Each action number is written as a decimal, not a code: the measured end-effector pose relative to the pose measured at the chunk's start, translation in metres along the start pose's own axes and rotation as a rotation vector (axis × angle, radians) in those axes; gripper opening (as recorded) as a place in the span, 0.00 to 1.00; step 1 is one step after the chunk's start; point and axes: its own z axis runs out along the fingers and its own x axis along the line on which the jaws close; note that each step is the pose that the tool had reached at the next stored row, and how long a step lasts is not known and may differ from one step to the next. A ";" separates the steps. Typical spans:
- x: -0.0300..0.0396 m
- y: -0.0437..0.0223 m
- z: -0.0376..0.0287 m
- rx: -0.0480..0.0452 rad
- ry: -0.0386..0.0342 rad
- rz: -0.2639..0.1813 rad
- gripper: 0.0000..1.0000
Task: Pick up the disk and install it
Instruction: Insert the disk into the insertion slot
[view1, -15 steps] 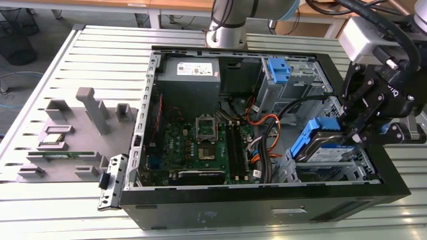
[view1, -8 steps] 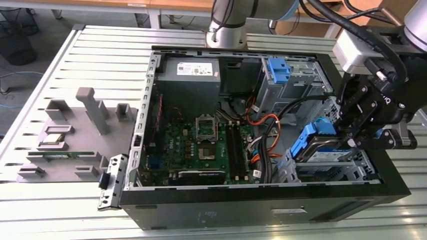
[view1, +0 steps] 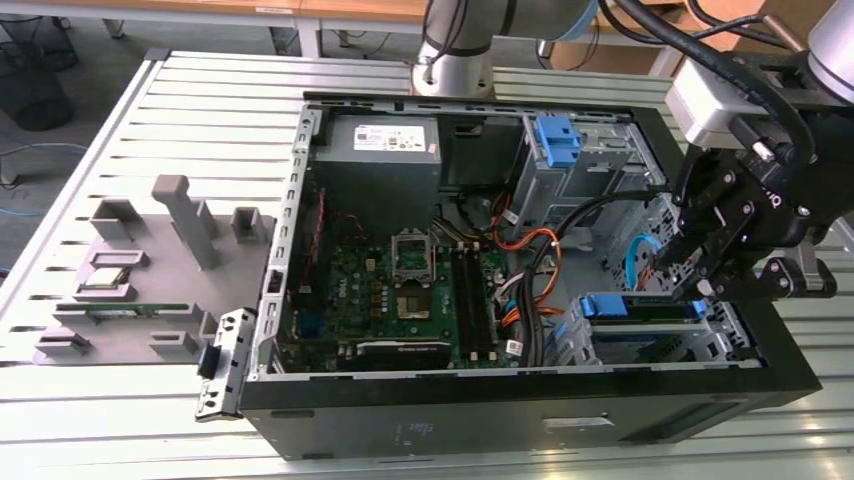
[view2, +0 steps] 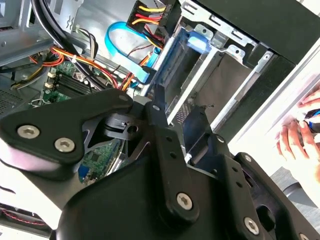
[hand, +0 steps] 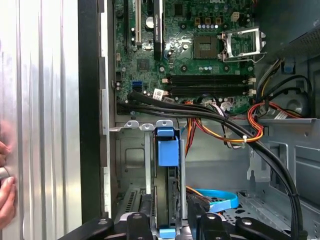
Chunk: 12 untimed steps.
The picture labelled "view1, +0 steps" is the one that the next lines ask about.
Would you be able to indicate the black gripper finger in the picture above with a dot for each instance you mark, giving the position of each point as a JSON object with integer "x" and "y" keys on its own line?
{"x": 788, "y": 282}
{"x": 715, "y": 215}

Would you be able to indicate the hard disk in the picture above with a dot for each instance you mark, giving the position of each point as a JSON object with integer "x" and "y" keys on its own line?
{"x": 604, "y": 306}

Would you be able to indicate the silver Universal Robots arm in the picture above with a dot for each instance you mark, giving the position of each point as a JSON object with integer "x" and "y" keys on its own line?
{"x": 461, "y": 30}

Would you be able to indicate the silver disk bay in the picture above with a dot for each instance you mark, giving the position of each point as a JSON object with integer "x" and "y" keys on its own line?
{"x": 641, "y": 328}

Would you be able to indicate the silver optical drive cage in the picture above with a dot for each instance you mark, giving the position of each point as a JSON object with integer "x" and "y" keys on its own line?
{"x": 601, "y": 170}

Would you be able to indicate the blue plastic drive latch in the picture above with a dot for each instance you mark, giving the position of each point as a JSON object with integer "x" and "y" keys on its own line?
{"x": 557, "y": 142}

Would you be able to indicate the black RAM slot bank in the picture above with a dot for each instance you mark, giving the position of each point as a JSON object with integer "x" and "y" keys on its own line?
{"x": 470, "y": 300}

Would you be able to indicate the wooden cabinet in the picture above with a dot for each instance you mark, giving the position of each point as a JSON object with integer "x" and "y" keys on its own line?
{"x": 791, "y": 7}

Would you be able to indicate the CPU socket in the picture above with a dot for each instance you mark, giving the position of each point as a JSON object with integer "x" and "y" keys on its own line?
{"x": 413, "y": 304}

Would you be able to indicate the grey power supply unit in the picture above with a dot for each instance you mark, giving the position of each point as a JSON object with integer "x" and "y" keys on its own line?
{"x": 374, "y": 185}

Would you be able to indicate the black graphics card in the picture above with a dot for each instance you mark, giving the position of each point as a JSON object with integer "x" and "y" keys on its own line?
{"x": 401, "y": 352}

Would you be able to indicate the green Dell motherboard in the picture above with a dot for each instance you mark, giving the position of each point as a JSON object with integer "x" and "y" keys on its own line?
{"x": 354, "y": 280}

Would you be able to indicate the black open PC case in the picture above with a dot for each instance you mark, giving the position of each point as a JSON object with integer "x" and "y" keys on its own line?
{"x": 468, "y": 425}

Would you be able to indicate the blue board connector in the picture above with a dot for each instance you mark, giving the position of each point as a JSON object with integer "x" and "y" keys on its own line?
{"x": 310, "y": 325}

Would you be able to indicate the silver expansion slot retainer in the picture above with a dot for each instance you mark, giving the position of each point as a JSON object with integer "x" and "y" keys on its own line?
{"x": 227, "y": 350}

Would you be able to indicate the grey plastic parts rack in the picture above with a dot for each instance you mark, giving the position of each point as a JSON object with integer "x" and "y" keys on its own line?
{"x": 174, "y": 285}

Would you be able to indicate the long wood-top desk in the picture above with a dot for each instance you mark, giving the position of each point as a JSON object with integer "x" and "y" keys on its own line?
{"x": 201, "y": 7}

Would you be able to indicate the green RAM stick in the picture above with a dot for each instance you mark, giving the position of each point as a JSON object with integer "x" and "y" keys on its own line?
{"x": 110, "y": 315}

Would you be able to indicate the silver CPU chip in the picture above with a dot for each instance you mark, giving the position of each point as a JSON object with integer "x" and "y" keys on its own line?
{"x": 102, "y": 281}

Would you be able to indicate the black waste bin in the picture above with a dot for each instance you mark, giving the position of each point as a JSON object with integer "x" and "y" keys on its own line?
{"x": 43, "y": 105}

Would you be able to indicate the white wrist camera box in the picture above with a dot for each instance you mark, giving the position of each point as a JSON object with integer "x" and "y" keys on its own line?
{"x": 708, "y": 105}

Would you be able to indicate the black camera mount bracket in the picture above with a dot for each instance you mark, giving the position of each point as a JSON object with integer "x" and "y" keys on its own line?
{"x": 791, "y": 75}

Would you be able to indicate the wooden desk with white frame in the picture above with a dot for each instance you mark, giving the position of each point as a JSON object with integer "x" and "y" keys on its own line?
{"x": 668, "y": 52}

